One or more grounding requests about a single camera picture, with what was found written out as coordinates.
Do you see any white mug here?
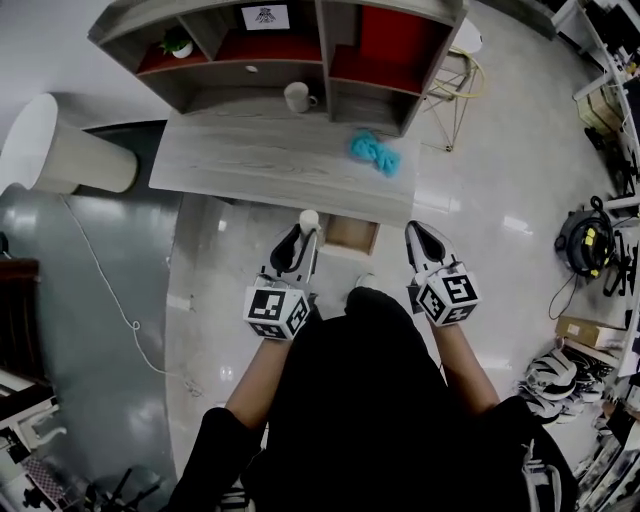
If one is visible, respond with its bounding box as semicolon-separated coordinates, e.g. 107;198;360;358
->
283;81;319;115

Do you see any dark wooden chair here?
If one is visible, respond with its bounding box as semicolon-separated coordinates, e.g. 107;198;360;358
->
0;257;56;396

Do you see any person's black clothing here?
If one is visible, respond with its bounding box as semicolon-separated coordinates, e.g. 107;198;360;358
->
167;287;581;512

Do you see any blue fluffy cloth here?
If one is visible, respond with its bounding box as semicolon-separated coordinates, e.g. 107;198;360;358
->
348;128;403;179

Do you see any white shoulder strap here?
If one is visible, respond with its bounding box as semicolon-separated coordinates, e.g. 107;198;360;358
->
219;489;251;512
519;439;564;512

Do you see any person's left forearm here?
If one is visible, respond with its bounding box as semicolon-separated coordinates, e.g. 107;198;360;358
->
223;337;291;431

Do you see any black vacuum cable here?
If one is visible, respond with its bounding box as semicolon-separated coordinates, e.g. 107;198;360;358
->
547;272;581;321

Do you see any white office desk row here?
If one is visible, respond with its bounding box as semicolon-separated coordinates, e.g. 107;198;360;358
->
549;0;640;211

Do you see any flat cardboard box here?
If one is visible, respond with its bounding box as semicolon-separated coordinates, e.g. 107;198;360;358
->
554;314;629;351

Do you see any white-topped beige round stand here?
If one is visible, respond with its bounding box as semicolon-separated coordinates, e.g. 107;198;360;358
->
0;92;140;196

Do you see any pile of white headsets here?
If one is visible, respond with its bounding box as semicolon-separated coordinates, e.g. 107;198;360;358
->
514;347;616;426

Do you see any black yellow vacuum cleaner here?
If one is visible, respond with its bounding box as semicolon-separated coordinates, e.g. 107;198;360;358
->
553;195;619;279

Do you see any wooden drawer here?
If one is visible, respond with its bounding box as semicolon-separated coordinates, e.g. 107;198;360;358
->
322;212;381;257

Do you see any white wire-leg side table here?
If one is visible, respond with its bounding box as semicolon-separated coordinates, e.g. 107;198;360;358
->
419;17;486;151

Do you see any white floor cable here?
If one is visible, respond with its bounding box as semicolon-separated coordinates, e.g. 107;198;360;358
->
58;193;204;399

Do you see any black picture frame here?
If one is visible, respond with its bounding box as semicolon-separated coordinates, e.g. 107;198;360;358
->
238;2;292;32

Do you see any person's right forearm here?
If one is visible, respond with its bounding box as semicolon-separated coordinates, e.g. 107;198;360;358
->
432;322;501;416

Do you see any grey desk shelf hutch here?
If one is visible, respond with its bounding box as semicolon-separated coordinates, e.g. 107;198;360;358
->
87;0;469;137

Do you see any grey wooden desk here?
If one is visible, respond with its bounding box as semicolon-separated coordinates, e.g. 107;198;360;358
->
148;107;421;226

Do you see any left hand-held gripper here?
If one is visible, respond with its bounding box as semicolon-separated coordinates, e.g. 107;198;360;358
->
242;223;322;343

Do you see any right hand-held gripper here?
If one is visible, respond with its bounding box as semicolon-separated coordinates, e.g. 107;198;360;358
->
403;220;481;329

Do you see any black office chair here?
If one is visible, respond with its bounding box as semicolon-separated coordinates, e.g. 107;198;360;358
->
602;229;640;299

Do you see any small potted plant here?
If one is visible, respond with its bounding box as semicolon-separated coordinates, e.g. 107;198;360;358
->
158;27;195;60

